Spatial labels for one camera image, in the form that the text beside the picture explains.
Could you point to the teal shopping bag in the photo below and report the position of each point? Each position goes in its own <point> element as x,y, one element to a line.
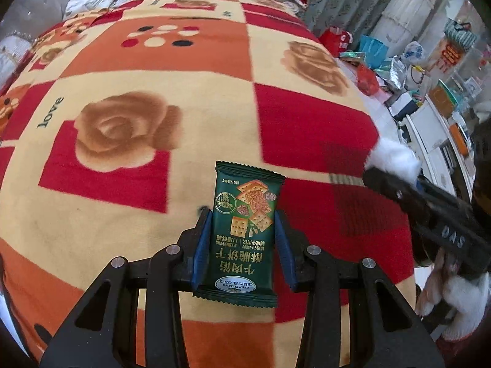
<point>375,51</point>

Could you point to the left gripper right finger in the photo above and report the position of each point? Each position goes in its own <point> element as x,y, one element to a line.
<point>308,269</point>

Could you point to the silver foil bag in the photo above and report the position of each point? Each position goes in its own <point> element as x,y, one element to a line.
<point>393,72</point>

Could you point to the white tissue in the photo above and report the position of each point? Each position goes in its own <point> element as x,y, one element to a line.
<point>394,158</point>

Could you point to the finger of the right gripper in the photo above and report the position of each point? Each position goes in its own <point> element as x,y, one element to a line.
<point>410,200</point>

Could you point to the green biscuit packet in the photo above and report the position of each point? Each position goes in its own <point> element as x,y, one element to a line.
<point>239,264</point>

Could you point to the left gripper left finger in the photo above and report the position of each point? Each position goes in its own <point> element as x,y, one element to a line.
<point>176,268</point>

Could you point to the red orange rose blanket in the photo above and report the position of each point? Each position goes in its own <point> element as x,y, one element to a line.
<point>111,131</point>

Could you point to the red gift bag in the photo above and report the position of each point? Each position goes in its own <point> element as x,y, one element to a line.
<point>336,40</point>

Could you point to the white tv cabinet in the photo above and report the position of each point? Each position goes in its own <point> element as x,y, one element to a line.
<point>429,135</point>

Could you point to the grey tufted headboard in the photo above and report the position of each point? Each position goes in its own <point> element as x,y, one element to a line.
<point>31,18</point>

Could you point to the red plastic bag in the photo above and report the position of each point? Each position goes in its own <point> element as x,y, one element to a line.
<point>367,82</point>

